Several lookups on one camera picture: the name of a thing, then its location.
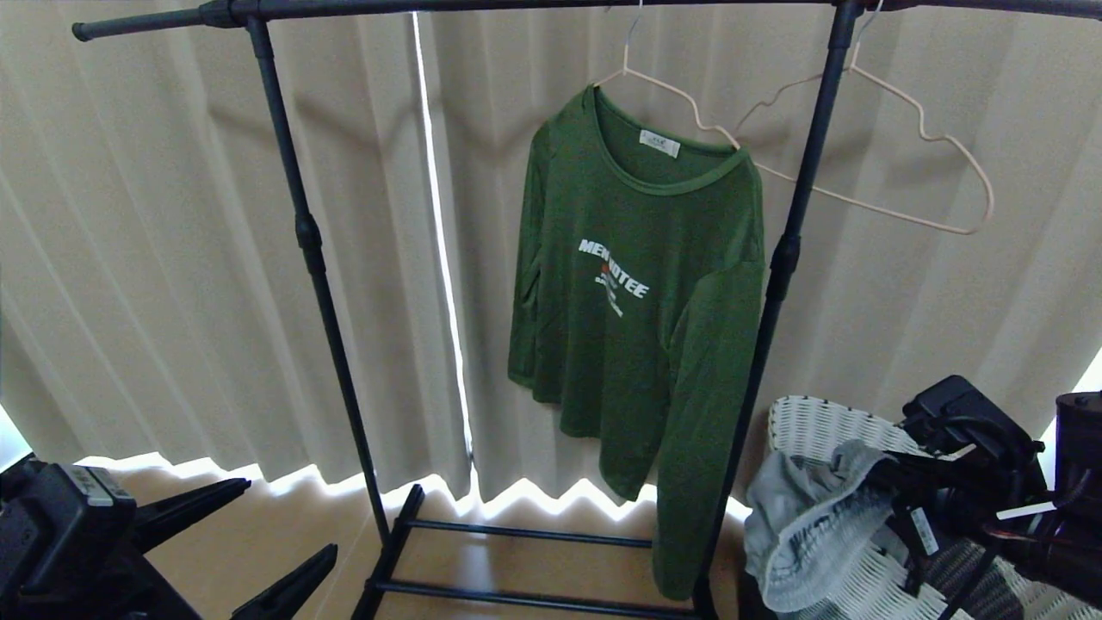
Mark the pale grey shorts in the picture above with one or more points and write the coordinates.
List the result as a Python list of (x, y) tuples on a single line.
[(809, 534)]

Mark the black clothes rack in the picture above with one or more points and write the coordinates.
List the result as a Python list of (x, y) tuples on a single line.
[(284, 155)]

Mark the green long-sleeved shirt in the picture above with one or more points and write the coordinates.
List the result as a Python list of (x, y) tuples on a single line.
[(620, 362)]

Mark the beige curtain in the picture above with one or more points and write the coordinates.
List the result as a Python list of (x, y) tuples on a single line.
[(172, 215)]

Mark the pink clothes hanger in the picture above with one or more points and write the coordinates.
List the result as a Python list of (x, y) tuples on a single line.
[(925, 129), (680, 93)]

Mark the white laundry basket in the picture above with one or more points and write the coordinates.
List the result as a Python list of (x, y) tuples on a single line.
[(818, 422)]

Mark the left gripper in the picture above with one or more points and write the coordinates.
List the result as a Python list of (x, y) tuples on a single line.
[(112, 598)]

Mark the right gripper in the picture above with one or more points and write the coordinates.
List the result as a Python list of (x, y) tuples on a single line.
[(973, 508)]

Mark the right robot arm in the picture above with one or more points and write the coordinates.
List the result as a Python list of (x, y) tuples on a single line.
[(1076, 448)]

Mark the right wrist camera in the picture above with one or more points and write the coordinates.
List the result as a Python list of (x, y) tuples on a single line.
[(964, 413)]

